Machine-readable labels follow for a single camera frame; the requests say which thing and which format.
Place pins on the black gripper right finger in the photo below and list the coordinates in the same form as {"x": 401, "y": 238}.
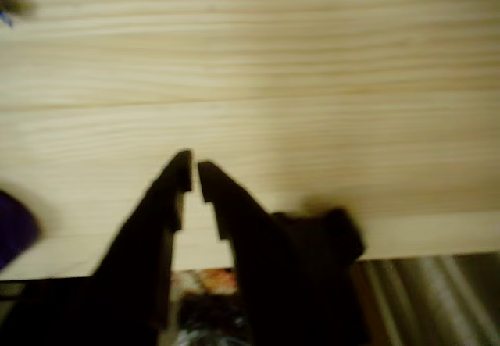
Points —
{"x": 258, "y": 264}

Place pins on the purple bowl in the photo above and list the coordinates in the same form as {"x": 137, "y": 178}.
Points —
{"x": 15, "y": 229}

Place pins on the floral fabric cushion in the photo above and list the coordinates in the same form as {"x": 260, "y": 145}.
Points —
{"x": 211, "y": 281}

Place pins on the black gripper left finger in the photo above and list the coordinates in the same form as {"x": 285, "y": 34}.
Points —
{"x": 144, "y": 244}

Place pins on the grey curtain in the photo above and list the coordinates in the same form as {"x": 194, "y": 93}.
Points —
{"x": 429, "y": 303}

